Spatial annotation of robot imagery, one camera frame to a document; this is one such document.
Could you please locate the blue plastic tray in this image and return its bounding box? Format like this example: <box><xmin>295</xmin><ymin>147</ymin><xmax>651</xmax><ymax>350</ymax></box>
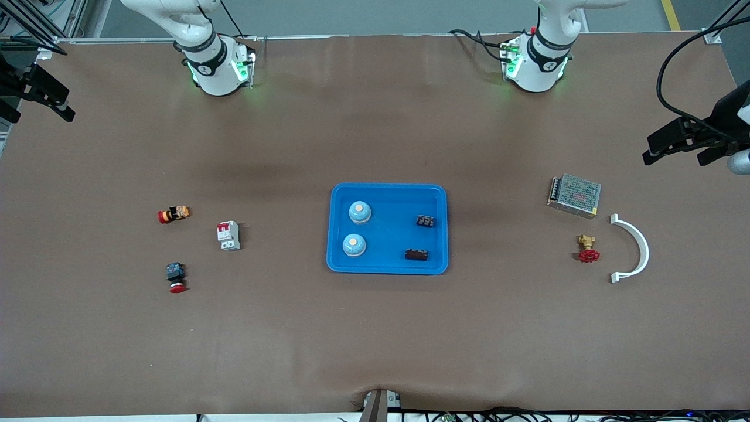
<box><xmin>326</xmin><ymin>183</ymin><xmax>449</xmax><ymax>275</ymax></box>

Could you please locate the metal mesh power supply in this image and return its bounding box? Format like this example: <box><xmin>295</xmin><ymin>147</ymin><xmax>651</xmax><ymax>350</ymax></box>
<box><xmin>547</xmin><ymin>173</ymin><xmax>602</xmax><ymax>220</ymax></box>

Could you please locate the brass valve red handwheel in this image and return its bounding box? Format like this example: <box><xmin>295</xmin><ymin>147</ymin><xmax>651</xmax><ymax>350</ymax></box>
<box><xmin>577</xmin><ymin>234</ymin><xmax>601</xmax><ymax>264</ymax></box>

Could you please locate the orange red push button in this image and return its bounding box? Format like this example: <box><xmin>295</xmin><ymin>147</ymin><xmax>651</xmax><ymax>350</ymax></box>
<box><xmin>158</xmin><ymin>205</ymin><xmax>192</xmax><ymax>225</ymax></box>

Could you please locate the blue red emergency stop button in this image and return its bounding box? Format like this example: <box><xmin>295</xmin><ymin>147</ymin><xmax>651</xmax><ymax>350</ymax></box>
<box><xmin>166</xmin><ymin>263</ymin><xmax>188</xmax><ymax>294</ymax></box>

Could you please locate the white red circuit breaker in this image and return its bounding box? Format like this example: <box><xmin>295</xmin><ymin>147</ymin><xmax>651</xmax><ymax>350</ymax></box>
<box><xmin>216</xmin><ymin>220</ymin><xmax>241</xmax><ymax>252</ymax></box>

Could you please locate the brown table mat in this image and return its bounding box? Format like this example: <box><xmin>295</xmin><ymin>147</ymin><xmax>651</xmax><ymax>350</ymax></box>
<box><xmin>0</xmin><ymin>32</ymin><xmax>750</xmax><ymax>418</ymax></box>

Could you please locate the aluminium frame profile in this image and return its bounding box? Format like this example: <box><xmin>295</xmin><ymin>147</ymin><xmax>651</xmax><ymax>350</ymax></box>
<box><xmin>703</xmin><ymin>0</ymin><xmax>750</xmax><ymax>45</ymax></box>
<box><xmin>0</xmin><ymin>0</ymin><xmax>88</xmax><ymax>59</ymax></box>

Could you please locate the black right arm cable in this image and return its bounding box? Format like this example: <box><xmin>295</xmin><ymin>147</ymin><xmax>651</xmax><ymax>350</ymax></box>
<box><xmin>0</xmin><ymin>6</ymin><xmax>68</xmax><ymax>56</ymax></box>

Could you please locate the white curved plastic bracket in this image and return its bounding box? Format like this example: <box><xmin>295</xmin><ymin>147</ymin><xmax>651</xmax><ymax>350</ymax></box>
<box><xmin>609</xmin><ymin>213</ymin><xmax>650</xmax><ymax>284</ymax></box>

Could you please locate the black base cable bundle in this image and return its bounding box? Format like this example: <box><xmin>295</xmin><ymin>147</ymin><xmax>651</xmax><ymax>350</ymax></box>
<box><xmin>449</xmin><ymin>28</ymin><xmax>516</xmax><ymax>62</ymax></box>

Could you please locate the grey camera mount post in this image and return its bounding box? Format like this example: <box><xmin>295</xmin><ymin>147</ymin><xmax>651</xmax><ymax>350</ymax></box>
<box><xmin>359</xmin><ymin>388</ymin><xmax>404</xmax><ymax>422</ymax></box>

